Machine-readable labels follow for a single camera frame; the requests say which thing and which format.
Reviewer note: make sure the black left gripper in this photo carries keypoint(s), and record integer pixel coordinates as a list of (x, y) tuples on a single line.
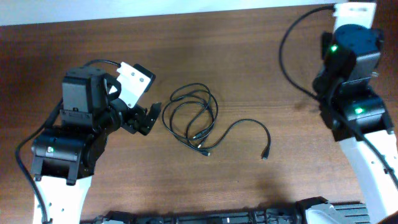
[(138, 113)]

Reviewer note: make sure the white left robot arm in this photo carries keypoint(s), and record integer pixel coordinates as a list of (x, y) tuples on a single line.
[(95, 104)]

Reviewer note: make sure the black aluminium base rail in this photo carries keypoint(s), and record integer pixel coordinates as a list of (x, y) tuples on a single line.
[(311, 210)]

